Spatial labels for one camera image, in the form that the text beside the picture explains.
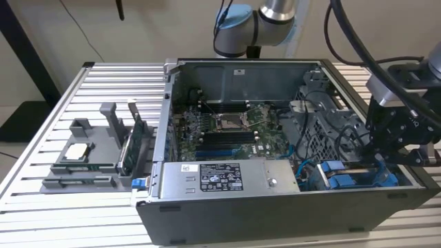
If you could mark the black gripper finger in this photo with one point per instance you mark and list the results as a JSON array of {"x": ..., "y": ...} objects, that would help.
[
  {"x": 412, "y": 156},
  {"x": 384, "y": 126}
]

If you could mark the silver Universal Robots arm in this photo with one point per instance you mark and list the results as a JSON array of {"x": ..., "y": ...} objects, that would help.
[{"x": 238, "y": 38}]

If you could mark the blue disk carrier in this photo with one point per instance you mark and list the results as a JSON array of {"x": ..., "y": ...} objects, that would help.
[{"x": 346, "y": 182}]

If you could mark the black RAM slot bank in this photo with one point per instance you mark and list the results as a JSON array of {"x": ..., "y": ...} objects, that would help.
[
  {"x": 227, "y": 140},
  {"x": 227, "y": 107}
]

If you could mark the blue expansion slot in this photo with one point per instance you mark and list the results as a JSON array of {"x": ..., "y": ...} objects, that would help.
[{"x": 218, "y": 155}]

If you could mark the perforated metal drive cage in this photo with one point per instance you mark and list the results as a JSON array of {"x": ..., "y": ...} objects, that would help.
[{"x": 320, "y": 144}]

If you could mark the green Dell motherboard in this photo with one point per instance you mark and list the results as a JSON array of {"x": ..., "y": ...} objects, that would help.
[{"x": 272, "y": 139}]

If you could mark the CPU socket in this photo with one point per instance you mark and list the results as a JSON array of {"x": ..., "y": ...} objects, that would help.
[{"x": 227, "y": 122}]

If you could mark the thin locking lever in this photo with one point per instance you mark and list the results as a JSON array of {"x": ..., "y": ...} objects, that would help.
[{"x": 210, "y": 107}]

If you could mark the black open PC case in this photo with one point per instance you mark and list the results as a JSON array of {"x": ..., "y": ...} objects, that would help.
[{"x": 242, "y": 219}]

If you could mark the silver power supply unit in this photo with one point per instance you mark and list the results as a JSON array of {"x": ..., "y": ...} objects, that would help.
[{"x": 172, "y": 178}]

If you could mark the green graphics card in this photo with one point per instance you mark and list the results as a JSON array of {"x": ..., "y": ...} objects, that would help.
[{"x": 138, "y": 134}]

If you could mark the blue case latch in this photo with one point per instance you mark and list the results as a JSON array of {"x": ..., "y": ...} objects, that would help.
[{"x": 138, "y": 184}]

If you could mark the grey parts rack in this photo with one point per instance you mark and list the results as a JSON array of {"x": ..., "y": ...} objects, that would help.
[{"x": 100, "y": 155}]

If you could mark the green RAM stick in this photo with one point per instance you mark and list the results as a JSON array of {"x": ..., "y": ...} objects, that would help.
[
  {"x": 79, "y": 182},
  {"x": 83, "y": 168}
]

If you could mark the silver CPU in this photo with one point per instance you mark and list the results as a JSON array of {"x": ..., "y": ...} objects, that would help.
[{"x": 78, "y": 152}]

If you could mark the black stand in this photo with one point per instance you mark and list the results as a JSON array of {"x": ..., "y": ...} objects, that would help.
[{"x": 30, "y": 51}]

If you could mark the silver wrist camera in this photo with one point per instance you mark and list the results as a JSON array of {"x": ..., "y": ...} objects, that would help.
[{"x": 386, "y": 93}]

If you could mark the black wall antenna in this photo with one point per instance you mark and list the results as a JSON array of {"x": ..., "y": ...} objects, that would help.
[{"x": 120, "y": 11}]

